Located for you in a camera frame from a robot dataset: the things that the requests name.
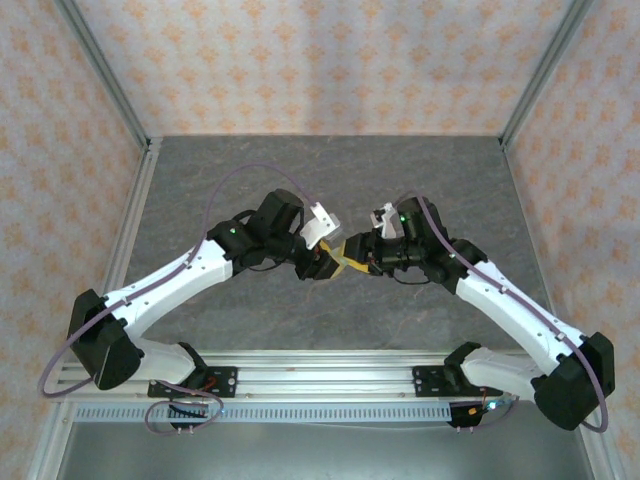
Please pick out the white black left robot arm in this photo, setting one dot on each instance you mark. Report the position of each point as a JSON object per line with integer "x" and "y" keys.
{"x": 165, "y": 285}

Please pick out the grey metal sheet panel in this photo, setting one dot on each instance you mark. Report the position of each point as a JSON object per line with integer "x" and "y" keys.
{"x": 325, "y": 455}

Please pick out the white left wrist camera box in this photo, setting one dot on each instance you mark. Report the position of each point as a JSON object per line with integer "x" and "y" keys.
{"x": 320, "y": 227}

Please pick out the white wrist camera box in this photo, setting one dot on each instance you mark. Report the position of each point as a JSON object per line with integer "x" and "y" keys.
{"x": 387, "y": 227}
{"x": 320, "y": 227}

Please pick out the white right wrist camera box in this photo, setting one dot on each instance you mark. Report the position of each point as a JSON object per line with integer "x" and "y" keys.
{"x": 387, "y": 227}

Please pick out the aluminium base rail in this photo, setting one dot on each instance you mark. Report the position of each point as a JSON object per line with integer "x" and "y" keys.
{"x": 325, "y": 375}

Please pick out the aluminium side rail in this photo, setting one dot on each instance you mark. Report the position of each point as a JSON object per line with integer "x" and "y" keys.
{"x": 524, "y": 200}
{"x": 140, "y": 185}

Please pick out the aluminium frame post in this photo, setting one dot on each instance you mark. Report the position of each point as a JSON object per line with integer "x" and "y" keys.
{"x": 107, "y": 75}
{"x": 542, "y": 75}

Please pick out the aluminium frame bar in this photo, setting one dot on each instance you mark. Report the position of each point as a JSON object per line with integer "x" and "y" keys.
{"x": 50, "y": 445}
{"x": 600, "y": 460}

